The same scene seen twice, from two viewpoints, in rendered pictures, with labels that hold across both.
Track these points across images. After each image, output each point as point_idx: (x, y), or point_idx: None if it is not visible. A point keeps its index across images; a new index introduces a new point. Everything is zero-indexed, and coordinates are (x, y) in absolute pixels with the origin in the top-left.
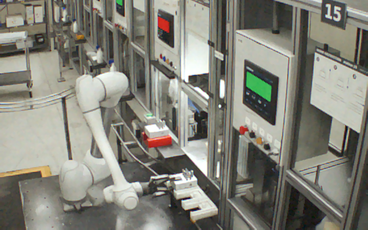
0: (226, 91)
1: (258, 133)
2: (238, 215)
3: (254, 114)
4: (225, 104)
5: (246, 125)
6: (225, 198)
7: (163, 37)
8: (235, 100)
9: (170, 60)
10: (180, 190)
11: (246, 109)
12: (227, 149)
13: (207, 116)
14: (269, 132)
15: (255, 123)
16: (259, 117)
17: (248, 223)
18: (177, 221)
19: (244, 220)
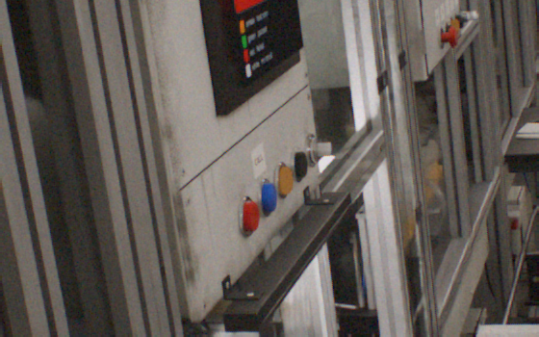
0: (397, 13)
1: (446, 18)
2: (450, 303)
3: None
4: (404, 52)
5: (440, 28)
6: (436, 329)
7: (277, 44)
8: (423, 0)
9: (287, 156)
10: None
11: None
12: (420, 178)
13: (389, 167)
14: None
15: (442, 5)
16: None
17: (457, 276)
18: None
19: (452, 293)
